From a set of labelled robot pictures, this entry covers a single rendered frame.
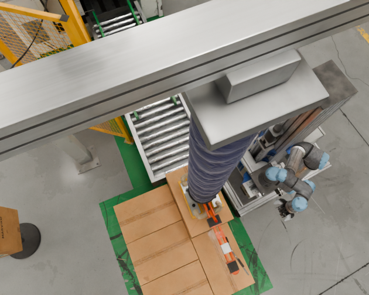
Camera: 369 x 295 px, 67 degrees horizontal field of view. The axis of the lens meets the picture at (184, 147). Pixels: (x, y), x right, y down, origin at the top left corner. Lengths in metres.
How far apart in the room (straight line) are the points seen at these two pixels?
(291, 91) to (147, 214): 2.41
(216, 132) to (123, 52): 0.25
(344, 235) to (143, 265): 2.34
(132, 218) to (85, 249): 0.87
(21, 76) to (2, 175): 3.70
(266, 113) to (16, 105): 0.48
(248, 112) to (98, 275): 3.14
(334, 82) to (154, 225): 2.01
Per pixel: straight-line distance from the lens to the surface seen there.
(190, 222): 2.50
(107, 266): 3.56
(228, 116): 0.63
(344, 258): 3.89
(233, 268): 2.27
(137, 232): 2.93
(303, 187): 1.75
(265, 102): 0.66
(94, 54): 0.51
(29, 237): 3.85
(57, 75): 0.51
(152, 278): 2.93
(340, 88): 1.87
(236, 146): 0.88
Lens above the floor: 3.44
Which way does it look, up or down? 71 degrees down
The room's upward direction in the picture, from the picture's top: straight up
